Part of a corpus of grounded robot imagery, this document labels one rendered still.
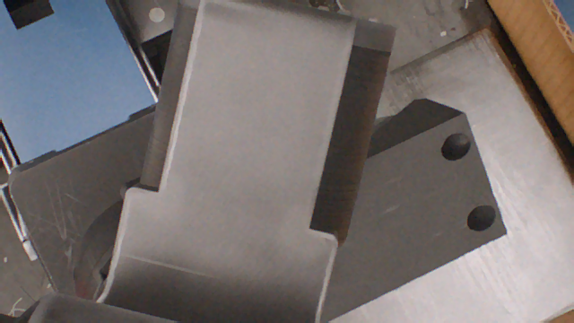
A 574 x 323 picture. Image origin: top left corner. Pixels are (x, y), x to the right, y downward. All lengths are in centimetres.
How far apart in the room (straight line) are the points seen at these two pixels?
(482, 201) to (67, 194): 13
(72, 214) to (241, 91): 14
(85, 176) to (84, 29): 20
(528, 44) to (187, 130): 42
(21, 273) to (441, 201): 33
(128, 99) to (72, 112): 3
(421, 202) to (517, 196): 28
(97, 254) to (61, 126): 21
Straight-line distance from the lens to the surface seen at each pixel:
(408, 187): 36
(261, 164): 26
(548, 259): 63
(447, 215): 36
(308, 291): 27
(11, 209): 56
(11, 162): 56
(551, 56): 64
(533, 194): 64
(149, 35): 58
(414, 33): 68
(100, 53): 57
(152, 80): 57
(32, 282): 64
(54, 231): 39
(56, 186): 39
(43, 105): 57
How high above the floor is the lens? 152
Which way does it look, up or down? 75 degrees down
